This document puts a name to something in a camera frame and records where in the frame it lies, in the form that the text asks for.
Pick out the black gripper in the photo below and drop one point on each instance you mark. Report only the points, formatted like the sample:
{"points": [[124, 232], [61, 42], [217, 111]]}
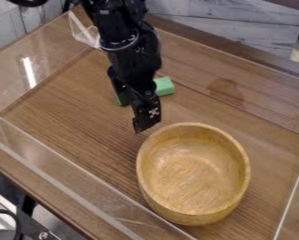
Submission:
{"points": [[133, 47]]}

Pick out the brown wooden bowl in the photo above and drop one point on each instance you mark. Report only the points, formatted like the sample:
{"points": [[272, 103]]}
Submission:
{"points": [[193, 170]]}

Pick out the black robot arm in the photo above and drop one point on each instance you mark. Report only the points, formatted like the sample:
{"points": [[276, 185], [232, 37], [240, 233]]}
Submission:
{"points": [[108, 12]]}

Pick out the green rectangular block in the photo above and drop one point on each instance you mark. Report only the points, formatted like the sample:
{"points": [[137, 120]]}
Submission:
{"points": [[165, 86]]}

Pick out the clear acrylic tray wall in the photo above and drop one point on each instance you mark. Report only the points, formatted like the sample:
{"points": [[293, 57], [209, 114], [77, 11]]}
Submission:
{"points": [[97, 209]]}

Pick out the black metal table frame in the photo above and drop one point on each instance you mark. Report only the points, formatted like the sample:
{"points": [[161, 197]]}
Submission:
{"points": [[31, 229]]}

